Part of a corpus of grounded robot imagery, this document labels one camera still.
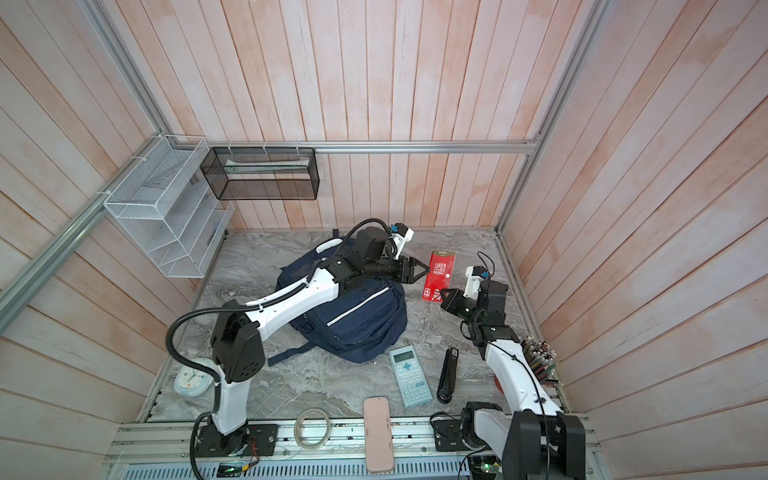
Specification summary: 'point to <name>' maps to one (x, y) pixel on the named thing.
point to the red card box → (439, 276)
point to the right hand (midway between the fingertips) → (442, 289)
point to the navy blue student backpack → (367, 320)
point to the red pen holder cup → (542, 358)
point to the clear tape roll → (297, 433)
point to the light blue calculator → (412, 382)
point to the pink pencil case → (379, 453)
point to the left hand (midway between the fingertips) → (422, 274)
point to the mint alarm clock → (194, 382)
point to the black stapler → (447, 384)
